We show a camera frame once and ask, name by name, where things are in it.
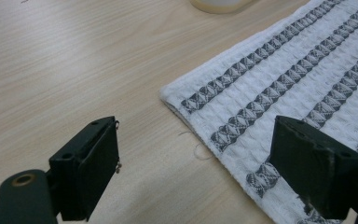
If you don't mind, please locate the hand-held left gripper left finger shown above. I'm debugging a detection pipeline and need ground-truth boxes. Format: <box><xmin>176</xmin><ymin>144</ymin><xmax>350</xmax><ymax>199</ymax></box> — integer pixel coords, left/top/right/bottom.
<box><xmin>48</xmin><ymin>116</ymin><xmax>122</xmax><ymax>222</ymax></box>

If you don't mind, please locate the white towel with grey stripes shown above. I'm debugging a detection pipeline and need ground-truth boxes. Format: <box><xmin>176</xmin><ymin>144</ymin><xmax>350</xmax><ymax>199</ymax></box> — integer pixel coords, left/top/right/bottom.
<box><xmin>158</xmin><ymin>0</ymin><xmax>358</xmax><ymax>224</ymax></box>

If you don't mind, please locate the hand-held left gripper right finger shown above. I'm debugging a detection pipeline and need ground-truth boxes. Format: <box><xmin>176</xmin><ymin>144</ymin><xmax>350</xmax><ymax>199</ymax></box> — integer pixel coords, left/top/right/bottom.
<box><xmin>268</xmin><ymin>115</ymin><xmax>358</xmax><ymax>220</ymax></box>

